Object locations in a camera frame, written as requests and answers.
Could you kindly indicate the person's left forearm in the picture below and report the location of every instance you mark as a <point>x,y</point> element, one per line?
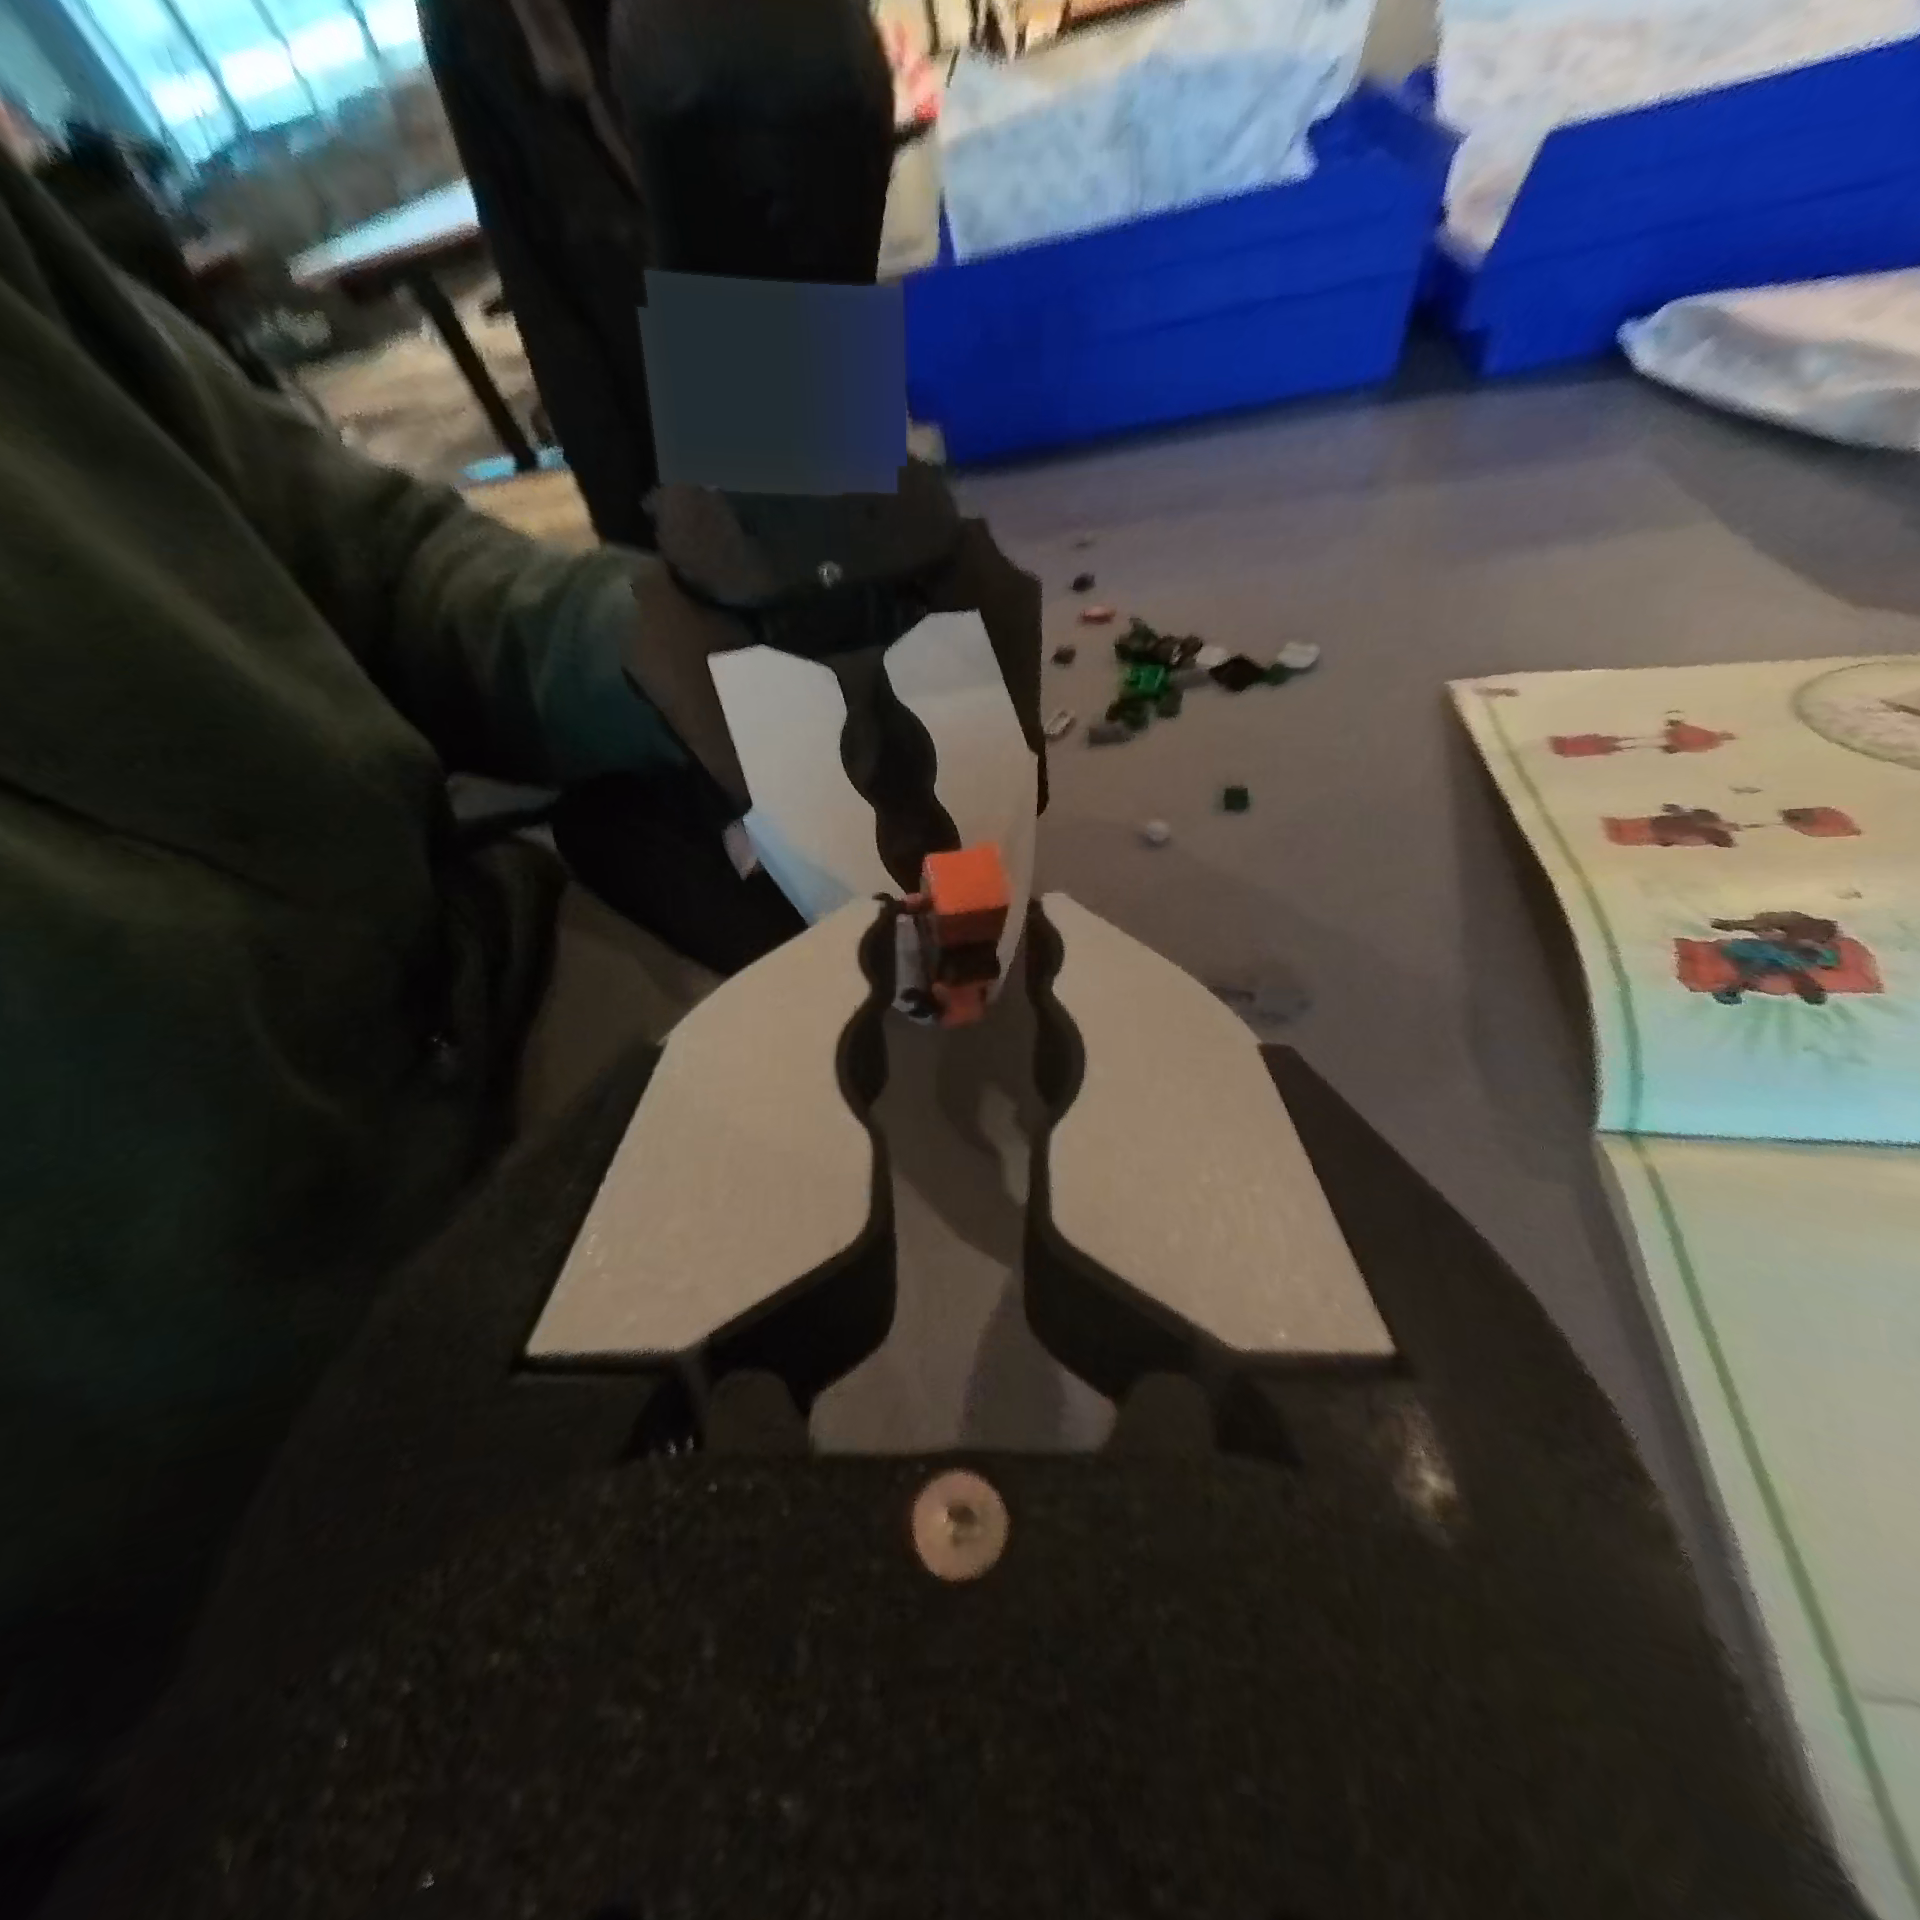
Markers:
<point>388,631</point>

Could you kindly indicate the pile of toy bricks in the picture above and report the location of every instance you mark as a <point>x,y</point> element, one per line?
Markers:
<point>1174,673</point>

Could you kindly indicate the blue plastic bin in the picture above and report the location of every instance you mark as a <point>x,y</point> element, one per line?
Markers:
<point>1174,301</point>
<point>1712,212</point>

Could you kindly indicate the white paper bag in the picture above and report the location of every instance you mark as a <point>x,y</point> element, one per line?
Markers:
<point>1801,362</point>

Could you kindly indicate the grey office table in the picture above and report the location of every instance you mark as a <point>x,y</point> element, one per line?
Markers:
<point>405,242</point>

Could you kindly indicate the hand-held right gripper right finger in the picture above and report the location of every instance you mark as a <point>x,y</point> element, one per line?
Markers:
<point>1217,1201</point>

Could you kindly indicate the white instruction booklet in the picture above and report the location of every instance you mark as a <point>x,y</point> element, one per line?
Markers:
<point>1770,989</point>

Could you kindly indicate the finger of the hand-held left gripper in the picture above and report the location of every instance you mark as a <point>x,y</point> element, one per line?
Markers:
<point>983,735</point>
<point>789,767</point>

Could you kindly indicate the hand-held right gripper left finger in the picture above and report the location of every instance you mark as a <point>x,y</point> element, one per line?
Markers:
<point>705,1201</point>

